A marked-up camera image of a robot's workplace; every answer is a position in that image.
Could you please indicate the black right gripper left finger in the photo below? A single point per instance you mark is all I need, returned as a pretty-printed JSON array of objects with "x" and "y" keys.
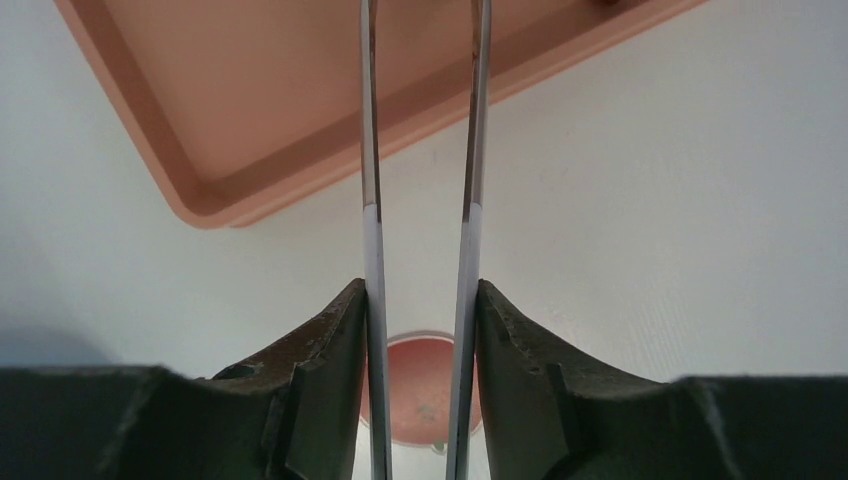
[{"x": 289, "y": 411}]

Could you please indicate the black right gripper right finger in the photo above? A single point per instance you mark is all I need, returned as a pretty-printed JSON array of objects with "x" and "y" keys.
[{"x": 552, "y": 411}]

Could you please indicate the red round coaster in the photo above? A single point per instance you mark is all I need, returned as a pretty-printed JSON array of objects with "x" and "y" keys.
[{"x": 420, "y": 375}]

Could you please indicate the pink rectangular tray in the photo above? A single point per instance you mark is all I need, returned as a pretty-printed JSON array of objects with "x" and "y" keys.
[{"x": 241, "y": 108}]

